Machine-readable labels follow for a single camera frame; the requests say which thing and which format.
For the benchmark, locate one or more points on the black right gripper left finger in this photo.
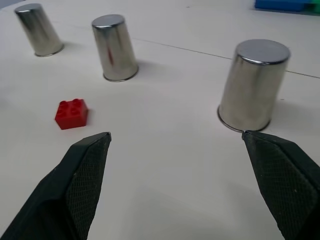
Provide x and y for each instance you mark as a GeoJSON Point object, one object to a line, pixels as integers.
{"type": "Point", "coordinates": [67, 190]}

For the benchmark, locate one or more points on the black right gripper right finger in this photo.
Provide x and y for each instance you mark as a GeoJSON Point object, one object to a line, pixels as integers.
{"type": "Point", "coordinates": [282, 185]}

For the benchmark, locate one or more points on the red toy building brick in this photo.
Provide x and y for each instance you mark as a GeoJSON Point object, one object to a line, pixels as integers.
{"type": "Point", "coordinates": [72, 114]}

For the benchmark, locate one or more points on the stainless steel cup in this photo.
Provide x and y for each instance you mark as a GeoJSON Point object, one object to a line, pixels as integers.
{"type": "Point", "coordinates": [37, 28]}
{"type": "Point", "coordinates": [252, 87]}
{"type": "Point", "coordinates": [113, 47]}

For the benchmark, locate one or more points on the green plastic block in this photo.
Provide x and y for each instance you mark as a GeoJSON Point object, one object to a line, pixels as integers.
{"type": "Point", "coordinates": [314, 8]}

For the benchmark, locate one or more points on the blue plastic block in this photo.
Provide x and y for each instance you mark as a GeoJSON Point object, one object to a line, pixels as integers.
{"type": "Point", "coordinates": [280, 5]}

